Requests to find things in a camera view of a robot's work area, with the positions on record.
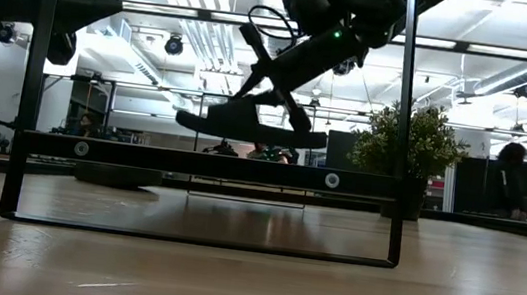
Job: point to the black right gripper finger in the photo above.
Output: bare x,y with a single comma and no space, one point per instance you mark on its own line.
272,99
251,83

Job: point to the person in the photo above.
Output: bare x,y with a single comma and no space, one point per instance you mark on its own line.
268,153
509,177
89,126

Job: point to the black ceiling spotlight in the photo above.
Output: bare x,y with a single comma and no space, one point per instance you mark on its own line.
4,32
344,68
173,46
525,90

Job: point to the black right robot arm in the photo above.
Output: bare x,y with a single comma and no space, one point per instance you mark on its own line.
380,16

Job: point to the black desk monitor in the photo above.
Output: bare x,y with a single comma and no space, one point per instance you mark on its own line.
341,149

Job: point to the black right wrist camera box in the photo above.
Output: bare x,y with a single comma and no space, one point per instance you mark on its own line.
308,4

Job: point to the black metal frame wooden shelf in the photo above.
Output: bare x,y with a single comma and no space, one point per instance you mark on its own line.
211,165

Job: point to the dark office partition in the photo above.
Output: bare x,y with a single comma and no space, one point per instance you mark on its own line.
470,183

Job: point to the green potted plant black pot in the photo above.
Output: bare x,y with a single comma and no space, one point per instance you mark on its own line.
415,141

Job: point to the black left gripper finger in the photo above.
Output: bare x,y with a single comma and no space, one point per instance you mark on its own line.
84,4

